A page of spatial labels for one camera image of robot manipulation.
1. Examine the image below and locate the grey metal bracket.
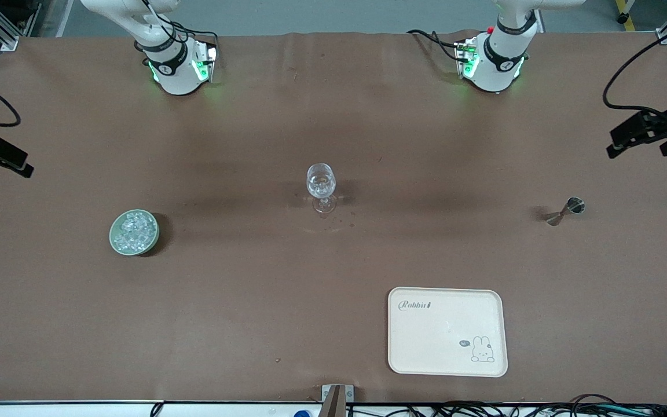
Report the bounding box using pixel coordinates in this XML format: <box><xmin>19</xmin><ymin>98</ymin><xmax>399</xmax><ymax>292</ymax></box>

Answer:
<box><xmin>321</xmin><ymin>384</ymin><xmax>355</xmax><ymax>417</ymax></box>

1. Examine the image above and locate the steel double jigger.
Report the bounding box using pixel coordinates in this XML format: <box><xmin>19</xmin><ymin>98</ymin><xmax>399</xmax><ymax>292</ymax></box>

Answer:
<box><xmin>545</xmin><ymin>196</ymin><xmax>587</xmax><ymax>227</ymax></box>

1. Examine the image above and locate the tangle of black cables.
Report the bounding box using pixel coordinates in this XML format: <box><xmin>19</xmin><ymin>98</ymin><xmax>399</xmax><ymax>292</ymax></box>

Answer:
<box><xmin>426</xmin><ymin>394</ymin><xmax>667</xmax><ymax>417</ymax></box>

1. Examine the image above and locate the black left base cable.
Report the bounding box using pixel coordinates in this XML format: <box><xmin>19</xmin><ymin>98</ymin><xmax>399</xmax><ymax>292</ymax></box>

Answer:
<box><xmin>407</xmin><ymin>29</ymin><xmax>465</xmax><ymax>62</ymax></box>

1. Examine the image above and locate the clear wine glass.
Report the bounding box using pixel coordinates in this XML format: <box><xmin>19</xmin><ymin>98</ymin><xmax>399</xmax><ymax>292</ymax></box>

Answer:
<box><xmin>306</xmin><ymin>163</ymin><xmax>339</xmax><ymax>215</ymax></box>

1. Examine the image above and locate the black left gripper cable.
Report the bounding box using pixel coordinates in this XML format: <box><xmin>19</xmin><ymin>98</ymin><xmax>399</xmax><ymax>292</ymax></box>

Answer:
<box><xmin>602</xmin><ymin>17</ymin><xmax>667</xmax><ymax>114</ymax></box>

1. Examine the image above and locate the black right base cable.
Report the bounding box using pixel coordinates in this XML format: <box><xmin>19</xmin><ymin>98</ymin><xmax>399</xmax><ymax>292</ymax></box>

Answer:
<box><xmin>180</xmin><ymin>23</ymin><xmax>219</xmax><ymax>61</ymax></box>

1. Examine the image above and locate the green round bowl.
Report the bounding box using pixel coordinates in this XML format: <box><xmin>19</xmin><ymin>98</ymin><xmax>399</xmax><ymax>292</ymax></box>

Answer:
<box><xmin>109</xmin><ymin>209</ymin><xmax>160</xmax><ymax>257</ymax></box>

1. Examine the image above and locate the cream rabbit print tray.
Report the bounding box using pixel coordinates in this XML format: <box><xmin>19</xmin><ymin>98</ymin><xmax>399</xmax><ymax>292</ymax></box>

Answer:
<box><xmin>387</xmin><ymin>287</ymin><xmax>509</xmax><ymax>378</ymax></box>

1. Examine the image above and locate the brown table mat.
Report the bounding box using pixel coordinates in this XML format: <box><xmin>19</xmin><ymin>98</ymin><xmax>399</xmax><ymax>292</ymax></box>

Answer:
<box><xmin>0</xmin><ymin>29</ymin><xmax>667</xmax><ymax>405</ymax></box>

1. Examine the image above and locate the black base cable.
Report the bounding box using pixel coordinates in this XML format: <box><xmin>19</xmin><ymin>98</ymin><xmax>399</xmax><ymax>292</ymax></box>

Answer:
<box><xmin>180</xmin><ymin>23</ymin><xmax>219</xmax><ymax>61</ymax></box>
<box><xmin>407</xmin><ymin>29</ymin><xmax>465</xmax><ymax>62</ymax></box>

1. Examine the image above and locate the heap of clear ice cubes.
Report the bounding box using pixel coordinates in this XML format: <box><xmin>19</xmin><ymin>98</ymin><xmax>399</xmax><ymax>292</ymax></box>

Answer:
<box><xmin>115</xmin><ymin>213</ymin><xmax>156</xmax><ymax>251</ymax></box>

